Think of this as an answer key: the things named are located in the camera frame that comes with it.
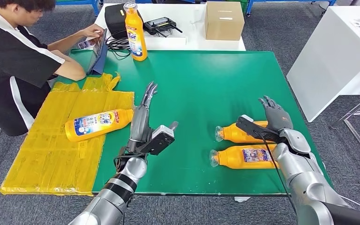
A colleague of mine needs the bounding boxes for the white side table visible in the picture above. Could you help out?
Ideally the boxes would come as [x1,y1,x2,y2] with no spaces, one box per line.
[286,5,360,123]

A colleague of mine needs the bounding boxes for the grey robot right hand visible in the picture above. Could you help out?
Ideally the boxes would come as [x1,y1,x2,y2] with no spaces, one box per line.
[258,95,294,133]

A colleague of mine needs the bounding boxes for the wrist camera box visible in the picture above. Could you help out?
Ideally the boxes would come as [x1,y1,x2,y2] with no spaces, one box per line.
[236,115,282,143]
[139,121,179,156]

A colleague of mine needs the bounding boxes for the blue metal frame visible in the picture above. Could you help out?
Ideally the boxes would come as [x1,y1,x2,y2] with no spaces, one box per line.
[55,0,100,17]

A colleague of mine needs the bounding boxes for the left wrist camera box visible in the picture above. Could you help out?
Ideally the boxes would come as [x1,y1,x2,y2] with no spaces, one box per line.
[139,121,179,156]

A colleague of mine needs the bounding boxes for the person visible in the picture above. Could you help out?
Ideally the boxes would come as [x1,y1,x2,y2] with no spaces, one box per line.
[0,0,105,137]

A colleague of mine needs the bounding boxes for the black remote controller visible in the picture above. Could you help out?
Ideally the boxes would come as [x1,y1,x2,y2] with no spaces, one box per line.
[143,17,183,37]

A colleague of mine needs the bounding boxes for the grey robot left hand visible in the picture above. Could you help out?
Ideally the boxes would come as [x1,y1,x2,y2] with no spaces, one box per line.
[127,81,158,153]

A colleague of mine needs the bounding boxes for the brown cardboard box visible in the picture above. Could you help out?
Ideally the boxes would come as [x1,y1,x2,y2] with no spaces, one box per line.
[204,1,245,41]

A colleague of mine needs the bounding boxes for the orange detergent bottle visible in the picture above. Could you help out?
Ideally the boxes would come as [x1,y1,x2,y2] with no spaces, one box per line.
[215,120,275,144]
[123,1,148,62]
[209,144,278,170]
[65,108,135,143]

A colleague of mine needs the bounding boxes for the grey metal table frame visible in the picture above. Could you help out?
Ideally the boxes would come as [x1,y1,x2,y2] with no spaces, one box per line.
[329,90,360,170]

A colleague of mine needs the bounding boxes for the flat white box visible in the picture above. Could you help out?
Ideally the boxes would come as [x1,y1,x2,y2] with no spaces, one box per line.
[145,35,188,48]

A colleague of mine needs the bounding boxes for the black zipped carry case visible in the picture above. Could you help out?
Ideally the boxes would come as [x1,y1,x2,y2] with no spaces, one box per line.
[104,3,144,40]

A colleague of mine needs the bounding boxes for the green table mat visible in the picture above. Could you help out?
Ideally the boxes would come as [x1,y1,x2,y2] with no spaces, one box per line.
[57,49,334,196]

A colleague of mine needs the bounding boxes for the black coiled cable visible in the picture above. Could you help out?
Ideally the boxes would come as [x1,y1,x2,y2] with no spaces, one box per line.
[105,30,132,60]

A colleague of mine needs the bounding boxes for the tablet in blue case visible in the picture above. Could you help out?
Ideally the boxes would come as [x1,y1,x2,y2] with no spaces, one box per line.
[87,29,109,75]

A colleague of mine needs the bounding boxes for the yellow taped cardboard sheet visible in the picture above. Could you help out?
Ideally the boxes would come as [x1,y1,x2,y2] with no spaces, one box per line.
[0,73,135,197]

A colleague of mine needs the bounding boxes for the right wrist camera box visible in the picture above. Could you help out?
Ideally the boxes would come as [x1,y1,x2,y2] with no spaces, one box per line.
[236,115,282,143]

